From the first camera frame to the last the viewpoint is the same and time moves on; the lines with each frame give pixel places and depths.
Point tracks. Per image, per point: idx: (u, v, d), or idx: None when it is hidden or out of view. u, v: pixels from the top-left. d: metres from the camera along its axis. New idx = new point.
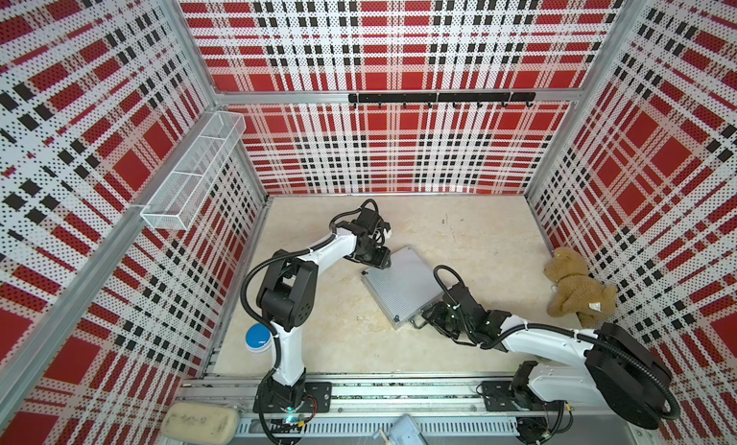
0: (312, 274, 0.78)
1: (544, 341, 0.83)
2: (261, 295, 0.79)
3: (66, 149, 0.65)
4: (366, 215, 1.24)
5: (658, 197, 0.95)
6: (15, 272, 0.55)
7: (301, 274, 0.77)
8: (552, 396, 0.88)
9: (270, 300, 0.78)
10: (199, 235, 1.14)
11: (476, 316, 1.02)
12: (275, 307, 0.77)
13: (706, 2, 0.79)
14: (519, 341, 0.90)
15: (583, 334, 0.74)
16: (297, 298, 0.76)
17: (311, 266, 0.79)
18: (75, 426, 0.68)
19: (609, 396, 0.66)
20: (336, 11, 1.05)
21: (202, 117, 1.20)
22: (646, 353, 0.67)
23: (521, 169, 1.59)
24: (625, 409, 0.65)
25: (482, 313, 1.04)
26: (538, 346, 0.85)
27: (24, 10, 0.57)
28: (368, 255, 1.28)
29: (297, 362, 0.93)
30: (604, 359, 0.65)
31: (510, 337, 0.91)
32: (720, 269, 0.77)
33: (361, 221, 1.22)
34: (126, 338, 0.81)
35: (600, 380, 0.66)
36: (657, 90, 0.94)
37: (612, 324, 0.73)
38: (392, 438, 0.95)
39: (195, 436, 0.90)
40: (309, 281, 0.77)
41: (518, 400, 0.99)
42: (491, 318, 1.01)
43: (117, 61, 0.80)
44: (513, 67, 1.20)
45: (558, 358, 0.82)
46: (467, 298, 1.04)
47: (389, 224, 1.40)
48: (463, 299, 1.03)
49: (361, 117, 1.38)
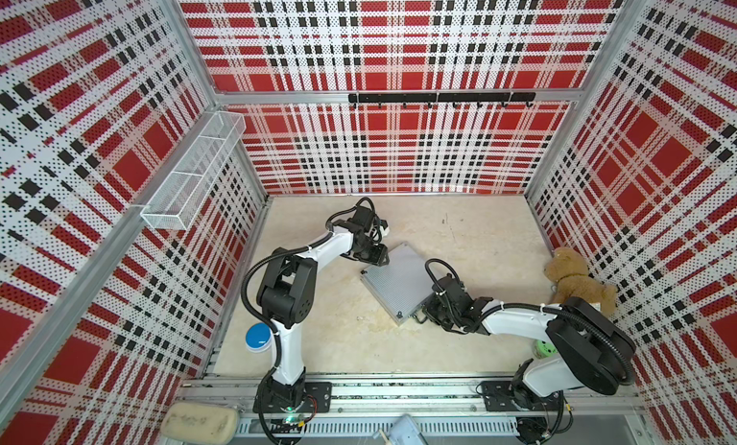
0: (312, 271, 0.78)
1: (515, 318, 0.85)
2: (260, 292, 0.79)
3: (66, 149, 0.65)
4: (362, 213, 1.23)
5: (658, 197, 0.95)
6: (15, 272, 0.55)
7: (302, 272, 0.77)
8: (548, 389, 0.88)
9: (270, 297, 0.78)
10: (199, 234, 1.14)
11: (462, 303, 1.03)
12: (276, 303, 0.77)
13: (706, 2, 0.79)
14: (498, 323, 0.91)
15: (549, 308, 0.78)
16: (297, 296, 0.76)
17: (311, 263, 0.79)
18: (75, 426, 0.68)
19: (571, 363, 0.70)
20: (336, 11, 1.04)
21: (202, 117, 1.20)
22: (607, 323, 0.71)
23: (521, 169, 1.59)
24: (585, 377, 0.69)
25: (466, 299, 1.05)
26: (512, 324, 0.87)
27: (23, 10, 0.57)
28: (367, 255, 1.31)
29: (297, 362, 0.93)
30: (564, 327, 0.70)
31: (487, 318, 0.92)
32: (720, 269, 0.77)
33: (358, 219, 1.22)
34: (126, 338, 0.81)
35: (558, 346, 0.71)
36: (657, 90, 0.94)
37: (575, 298, 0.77)
38: (392, 439, 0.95)
39: (195, 436, 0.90)
40: (309, 278, 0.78)
41: (518, 399, 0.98)
42: (475, 304, 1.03)
43: (117, 61, 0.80)
44: (513, 67, 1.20)
45: (533, 335, 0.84)
46: (454, 285, 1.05)
47: (387, 222, 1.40)
48: (449, 286, 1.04)
49: (360, 117, 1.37)
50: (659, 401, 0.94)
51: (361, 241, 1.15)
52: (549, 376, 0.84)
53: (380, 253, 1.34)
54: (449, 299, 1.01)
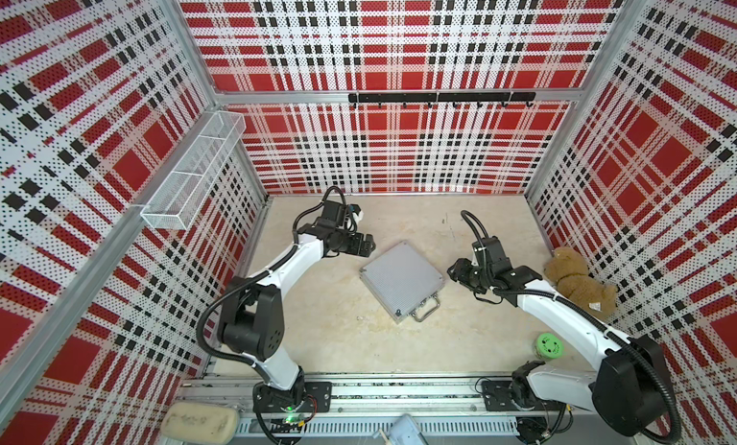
0: (275, 300, 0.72)
1: (566, 320, 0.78)
2: (222, 332, 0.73)
3: (66, 149, 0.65)
4: (330, 208, 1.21)
5: (658, 197, 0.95)
6: (15, 272, 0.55)
7: (263, 302, 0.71)
8: (546, 394, 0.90)
9: (233, 332, 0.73)
10: (199, 234, 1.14)
11: (500, 266, 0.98)
12: (243, 339, 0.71)
13: (706, 2, 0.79)
14: (538, 312, 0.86)
15: (615, 334, 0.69)
16: (264, 328, 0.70)
17: (273, 292, 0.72)
18: (75, 426, 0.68)
19: (602, 392, 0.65)
20: (336, 11, 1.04)
21: (202, 117, 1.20)
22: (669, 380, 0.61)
23: (521, 169, 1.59)
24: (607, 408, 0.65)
25: (508, 266, 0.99)
26: (558, 323, 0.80)
27: (23, 10, 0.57)
28: (345, 248, 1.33)
29: (289, 368, 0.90)
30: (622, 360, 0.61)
31: (530, 300, 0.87)
32: (720, 269, 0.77)
33: (327, 215, 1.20)
34: (126, 338, 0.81)
35: (605, 375, 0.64)
36: (657, 90, 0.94)
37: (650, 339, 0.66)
38: (392, 438, 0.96)
39: (195, 436, 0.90)
40: (273, 307, 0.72)
41: (517, 394, 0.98)
42: (517, 271, 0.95)
43: (117, 61, 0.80)
44: (513, 67, 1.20)
45: (573, 340, 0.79)
46: (498, 247, 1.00)
47: (357, 207, 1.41)
48: (491, 245, 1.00)
49: (361, 117, 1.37)
50: None
51: (335, 235, 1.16)
52: (558, 391, 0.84)
53: (358, 243, 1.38)
54: (486, 257, 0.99)
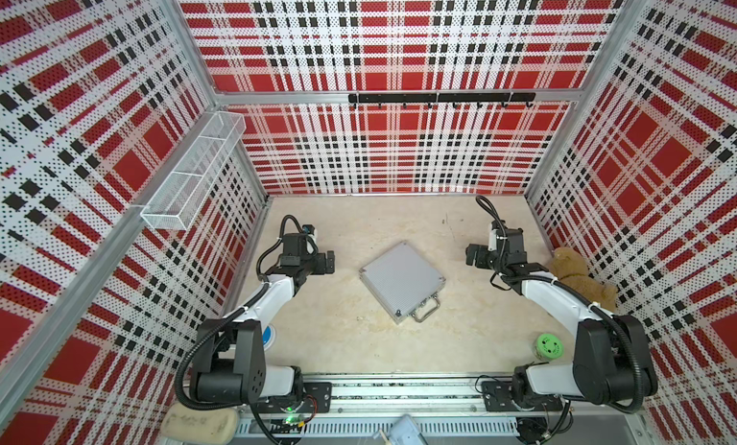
0: (255, 334, 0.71)
1: (558, 297, 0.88)
2: (196, 383, 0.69)
3: (66, 149, 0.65)
4: (291, 243, 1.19)
5: (658, 197, 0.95)
6: (15, 272, 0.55)
7: (243, 338, 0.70)
8: (543, 388, 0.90)
9: (208, 382, 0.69)
10: (199, 234, 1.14)
11: (514, 255, 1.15)
12: (221, 385, 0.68)
13: (706, 2, 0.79)
14: (537, 292, 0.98)
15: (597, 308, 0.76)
16: (246, 367, 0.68)
17: (252, 325, 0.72)
18: (75, 426, 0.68)
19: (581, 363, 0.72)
20: (336, 11, 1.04)
21: (202, 117, 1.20)
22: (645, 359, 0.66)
23: (521, 169, 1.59)
24: (582, 378, 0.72)
25: (521, 257, 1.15)
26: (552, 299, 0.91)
27: (24, 10, 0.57)
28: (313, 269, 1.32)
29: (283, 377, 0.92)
30: (595, 325, 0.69)
31: (532, 283, 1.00)
32: (720, 269, 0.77)
33: (289, 250, 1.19)
34: (126, 339, 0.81)
35: (583, 345, 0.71)
36: (657, 90, 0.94)
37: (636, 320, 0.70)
38: (392, 439, 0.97)
39: (195, 436, 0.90)
40: (253, 341, 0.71)
41: (515, 388, 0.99)
42: (528, 266, 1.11)
43: (117, 61, 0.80)
44: (513, 67, 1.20)
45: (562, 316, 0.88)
46: (518, 240, 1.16)
47: (310, 226, 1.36)
48: (512, 238, 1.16)
49: (360, 117, 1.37)
50: (659, 401, 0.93)
51: (303, 268, 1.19)
52: (558, 388, 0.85)
53: (321, 262, 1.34)
54: (506, 245, 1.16)
